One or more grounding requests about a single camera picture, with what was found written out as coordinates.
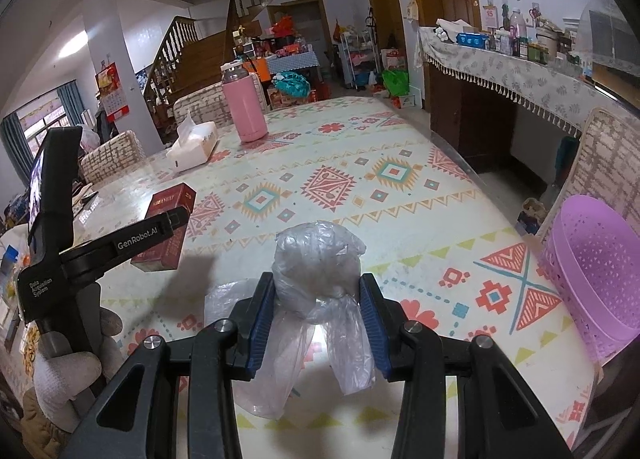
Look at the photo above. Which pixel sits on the white plastic bag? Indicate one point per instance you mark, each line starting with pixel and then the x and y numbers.
pixel 90 136

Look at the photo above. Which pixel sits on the person's left forearm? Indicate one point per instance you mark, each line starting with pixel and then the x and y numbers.
pixel 40 439

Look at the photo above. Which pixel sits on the sideboard with leaf cloth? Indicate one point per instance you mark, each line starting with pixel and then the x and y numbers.
pixel 500 74

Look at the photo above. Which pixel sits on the blue box on sideboard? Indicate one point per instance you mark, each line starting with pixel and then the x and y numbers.
pixel 472 40

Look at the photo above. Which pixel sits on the grey mesh food cover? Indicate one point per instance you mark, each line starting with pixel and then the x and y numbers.
pixel 607 34

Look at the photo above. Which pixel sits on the wooden staircase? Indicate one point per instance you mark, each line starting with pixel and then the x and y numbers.
pixel 200 49

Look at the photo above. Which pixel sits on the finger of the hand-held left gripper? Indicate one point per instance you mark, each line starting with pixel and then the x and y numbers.
pixel 130 241

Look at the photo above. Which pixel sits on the clear plastic bag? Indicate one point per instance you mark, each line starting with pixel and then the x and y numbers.
pixel 315 259

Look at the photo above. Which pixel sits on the dark red box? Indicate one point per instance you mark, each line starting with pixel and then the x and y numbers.
pixel 170 196

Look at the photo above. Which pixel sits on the pink insulated bottle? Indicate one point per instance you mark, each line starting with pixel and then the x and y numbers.
pixel 245 104

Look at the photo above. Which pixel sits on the white shelf rack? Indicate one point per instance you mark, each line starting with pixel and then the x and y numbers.
pixel 360 59

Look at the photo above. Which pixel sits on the white plastic bottle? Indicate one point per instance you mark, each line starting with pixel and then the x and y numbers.
pixel 519 34

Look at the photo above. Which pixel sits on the green bag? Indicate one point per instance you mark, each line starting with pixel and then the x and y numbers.
pixel 396 83

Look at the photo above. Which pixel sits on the white tissue box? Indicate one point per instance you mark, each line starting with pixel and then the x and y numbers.
pixel 192 149

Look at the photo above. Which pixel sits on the person's left hand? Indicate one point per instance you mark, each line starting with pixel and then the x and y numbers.
pixel 60 379

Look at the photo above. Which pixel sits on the woven pattern dining chair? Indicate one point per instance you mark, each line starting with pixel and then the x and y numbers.
pixel 200 104
pixel 115 151
pixel 610 154

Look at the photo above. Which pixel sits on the small table with checked cloth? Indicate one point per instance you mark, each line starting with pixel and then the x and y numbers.
pixel 292 64

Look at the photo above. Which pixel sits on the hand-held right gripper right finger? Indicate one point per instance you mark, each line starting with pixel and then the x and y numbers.
pixel 372 324

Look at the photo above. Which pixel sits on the patterned tablecloth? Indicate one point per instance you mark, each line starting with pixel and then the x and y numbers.
pixel 350 179

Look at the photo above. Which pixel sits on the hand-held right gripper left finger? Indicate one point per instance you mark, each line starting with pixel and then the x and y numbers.
pixel 262 324

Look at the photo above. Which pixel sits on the teal bag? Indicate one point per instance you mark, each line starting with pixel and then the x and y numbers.
pixel 292 85

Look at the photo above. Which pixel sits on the purple plastic basket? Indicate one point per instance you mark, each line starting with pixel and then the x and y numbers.
pixel 600 279

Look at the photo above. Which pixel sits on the red wall calendar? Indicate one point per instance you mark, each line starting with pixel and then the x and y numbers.
pixel 112 89

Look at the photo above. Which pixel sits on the teal window curtain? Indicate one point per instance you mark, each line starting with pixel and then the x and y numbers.
pixel 70 104
pixel 12 149

